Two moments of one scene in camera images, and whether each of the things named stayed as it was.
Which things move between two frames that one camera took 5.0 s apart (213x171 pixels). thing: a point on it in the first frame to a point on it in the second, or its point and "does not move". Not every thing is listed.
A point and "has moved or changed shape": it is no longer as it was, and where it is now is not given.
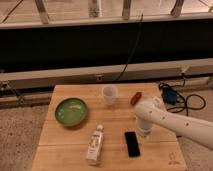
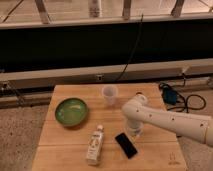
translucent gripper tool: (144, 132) to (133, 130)
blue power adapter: (169, 96) does not move
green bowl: (71, 111) does not move
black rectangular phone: (132, 144) has moved or changed shape
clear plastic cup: (109, 94) does not move
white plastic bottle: (95, 148) does not move
